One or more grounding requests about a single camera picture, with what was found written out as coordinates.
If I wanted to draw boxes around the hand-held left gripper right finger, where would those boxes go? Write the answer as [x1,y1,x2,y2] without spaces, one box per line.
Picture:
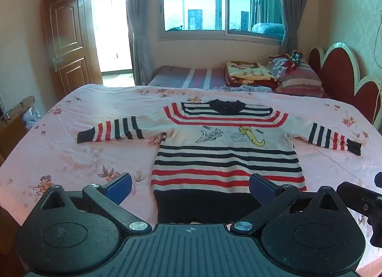
[230,173,342,234]

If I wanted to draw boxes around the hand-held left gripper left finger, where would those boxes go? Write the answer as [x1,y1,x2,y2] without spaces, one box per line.
[40,172,152,236]

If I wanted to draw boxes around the striped knit sweater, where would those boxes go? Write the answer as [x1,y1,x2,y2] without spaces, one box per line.
[77,99,362,224]

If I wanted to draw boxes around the pink floral bed sheet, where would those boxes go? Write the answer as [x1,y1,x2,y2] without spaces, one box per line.
[0,84,382,277]

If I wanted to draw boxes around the light blue cloth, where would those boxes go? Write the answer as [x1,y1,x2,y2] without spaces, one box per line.
[215,84,273,94]

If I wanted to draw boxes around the red heart-shaped headboard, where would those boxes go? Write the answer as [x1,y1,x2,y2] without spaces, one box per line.
[307,43,382,132]

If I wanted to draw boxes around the striped pillow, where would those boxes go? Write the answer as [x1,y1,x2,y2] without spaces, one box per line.
[275,59,326,98]

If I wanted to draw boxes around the folded printed blanket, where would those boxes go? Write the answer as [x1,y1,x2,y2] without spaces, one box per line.
[224,60,280,88]

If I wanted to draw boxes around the wooden side furniture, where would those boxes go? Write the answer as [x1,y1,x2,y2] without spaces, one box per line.
[0,96,36,158]

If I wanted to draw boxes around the folded striped cloth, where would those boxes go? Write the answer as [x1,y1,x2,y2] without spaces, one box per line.
[267,55,299,80]

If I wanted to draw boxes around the grey red striped mattress sheet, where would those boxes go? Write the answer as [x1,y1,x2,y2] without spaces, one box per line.
[148,66,227,89]

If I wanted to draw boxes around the multicoloured small cloth bundle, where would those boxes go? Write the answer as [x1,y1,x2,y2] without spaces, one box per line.
[285,50,304,64]

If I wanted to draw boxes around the brown wooden door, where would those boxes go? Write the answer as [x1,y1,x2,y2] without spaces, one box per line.
[41,0,103,100]

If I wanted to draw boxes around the pale blue quilt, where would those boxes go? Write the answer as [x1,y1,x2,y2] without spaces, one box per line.
[251,22,285,37]

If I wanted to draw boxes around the grey curtain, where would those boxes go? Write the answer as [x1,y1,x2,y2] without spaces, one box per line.
[123,0,154,86]
[275,0,312,57]

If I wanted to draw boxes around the sliding glass window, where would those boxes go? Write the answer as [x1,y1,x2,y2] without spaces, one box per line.
[157,0,287,45]

